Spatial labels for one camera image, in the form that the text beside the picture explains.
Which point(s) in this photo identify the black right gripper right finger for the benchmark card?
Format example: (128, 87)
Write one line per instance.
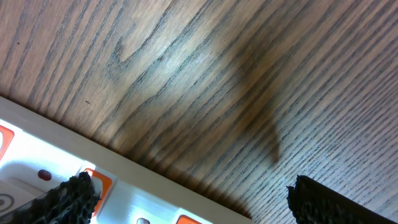
(313, 203)

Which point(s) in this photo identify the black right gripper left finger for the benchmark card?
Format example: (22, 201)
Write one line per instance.
(72, 202)

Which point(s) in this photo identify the white power strip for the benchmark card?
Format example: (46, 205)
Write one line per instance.
(38, 155)

